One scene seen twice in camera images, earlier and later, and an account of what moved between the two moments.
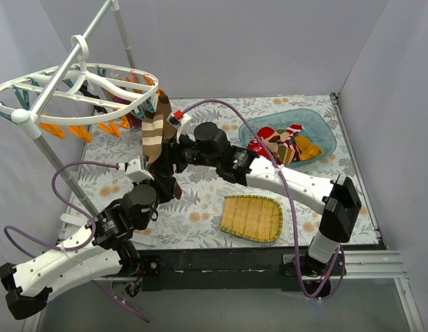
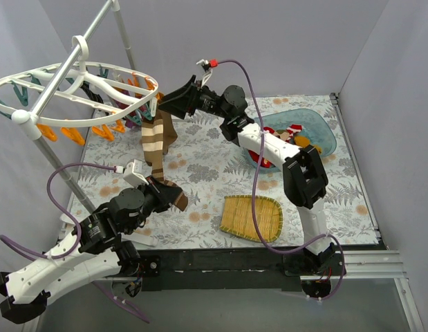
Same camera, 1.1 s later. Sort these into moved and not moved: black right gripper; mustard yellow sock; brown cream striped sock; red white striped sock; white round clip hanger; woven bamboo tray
Moved: brown cream striped sock; black right gripper
Not moved: mustard yellow sock; white round clip hanger; red white striped sock; woven bamboo tray
